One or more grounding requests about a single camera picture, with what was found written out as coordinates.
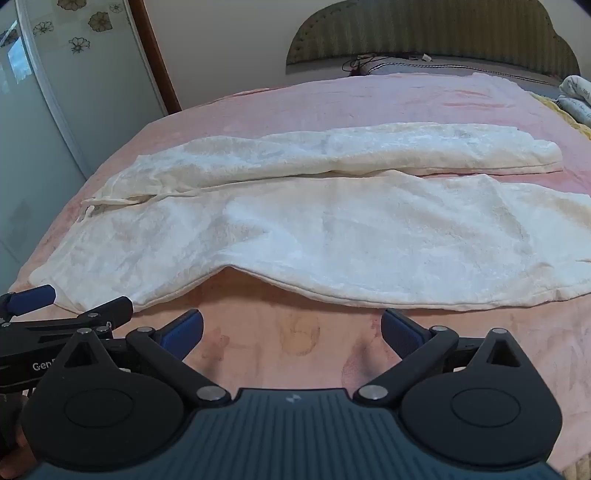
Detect white fleece pants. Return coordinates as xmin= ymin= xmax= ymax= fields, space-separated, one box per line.
xmin=28 ymin=121 xmax=591 ymax=312

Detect pink blanket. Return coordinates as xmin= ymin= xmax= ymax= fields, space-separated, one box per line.
xmin=8 ymin=73 xmax=591 ymax=480

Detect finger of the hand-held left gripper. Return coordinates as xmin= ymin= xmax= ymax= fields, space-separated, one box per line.
xmin=0 ymin=285 xmax=57 ymax=319
xmin=69 ymin=296 xmax=134 ymax=326

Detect person's left hand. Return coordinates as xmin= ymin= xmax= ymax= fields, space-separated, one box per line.
xmin=0 ymin=398 xmax=38 ymax=480

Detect glass wardrobe with flower decals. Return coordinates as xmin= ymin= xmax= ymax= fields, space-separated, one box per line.
xmin=0 ymin=0 xmax=169 ymax=280

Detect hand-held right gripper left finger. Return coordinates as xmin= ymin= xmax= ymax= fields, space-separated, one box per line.
xmin=59 ymin=308 xmax=232 ymax=409

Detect green striped padded headboard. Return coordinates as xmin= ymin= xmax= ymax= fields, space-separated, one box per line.
xmin=285 ymin=0 xmax=581 ymax=78

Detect yellow cloth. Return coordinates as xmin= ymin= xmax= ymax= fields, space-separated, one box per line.
xmin=529 ymin=90 xmax=591 ymax=144

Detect folded white printed cloth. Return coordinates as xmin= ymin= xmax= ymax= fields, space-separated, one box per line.
xmin=557 ymin=75 xmax=591 ymax=127

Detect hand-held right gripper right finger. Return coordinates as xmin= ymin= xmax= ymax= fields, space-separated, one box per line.
xmin=353 ymin=308 xmax=528 ymax=409

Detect brown wooden wardrobe frame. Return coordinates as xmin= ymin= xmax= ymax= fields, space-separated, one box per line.
xmin=128 ymin=0 xmax=184 ymax=115

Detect grey patterned pillow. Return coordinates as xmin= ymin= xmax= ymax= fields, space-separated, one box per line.
xmin=355 ymin=56 xmax=565 ymax=86

